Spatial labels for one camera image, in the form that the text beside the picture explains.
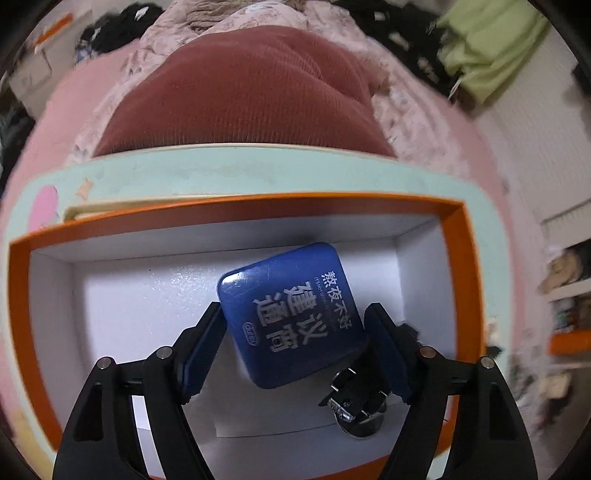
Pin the small orange box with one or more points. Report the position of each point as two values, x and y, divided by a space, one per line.
51 30

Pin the black clothes pile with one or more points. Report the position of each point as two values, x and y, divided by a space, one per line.
112 31

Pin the orange cardboard box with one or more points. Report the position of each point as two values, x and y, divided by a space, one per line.
123 284

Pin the green hanging cloth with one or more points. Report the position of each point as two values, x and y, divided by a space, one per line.
488 42

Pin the blue metal tin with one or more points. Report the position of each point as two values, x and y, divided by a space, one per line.
291 315

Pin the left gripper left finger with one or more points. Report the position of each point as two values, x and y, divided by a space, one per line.
100 440

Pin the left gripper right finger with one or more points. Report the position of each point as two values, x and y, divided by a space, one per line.
489 439

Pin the black clothes on bed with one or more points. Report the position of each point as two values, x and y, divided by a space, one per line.
410 33

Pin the white drawer cabinet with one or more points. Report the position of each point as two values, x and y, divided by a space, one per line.
37 75

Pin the pink floral quilt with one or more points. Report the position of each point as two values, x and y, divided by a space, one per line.
423 128

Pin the red corduroy trousers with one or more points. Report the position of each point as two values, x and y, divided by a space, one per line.
263 85

